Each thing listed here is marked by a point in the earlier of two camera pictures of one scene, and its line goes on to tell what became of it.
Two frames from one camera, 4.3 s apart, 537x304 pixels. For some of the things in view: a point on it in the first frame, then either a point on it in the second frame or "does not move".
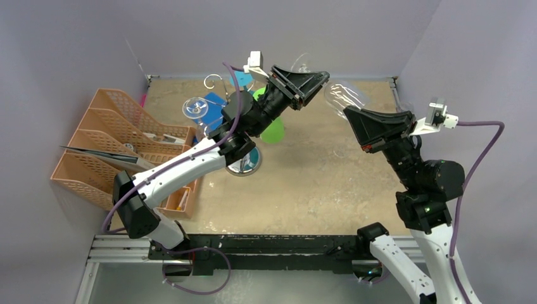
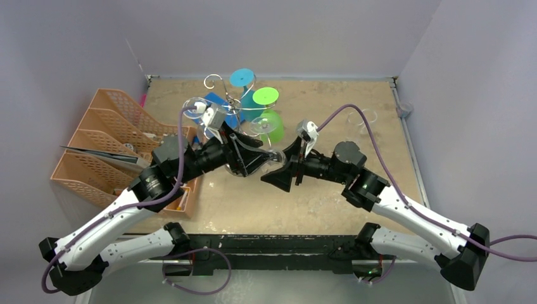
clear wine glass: x=195 y=107 does not move
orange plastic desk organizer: x=115 y=136 does not move
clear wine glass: x=341 y=94 -> x=266 y=125
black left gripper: x=303 y=89 -> x=256 y=158
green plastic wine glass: x=275 y=132 does not move
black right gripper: x=389 y=137 -> x=299 y=163
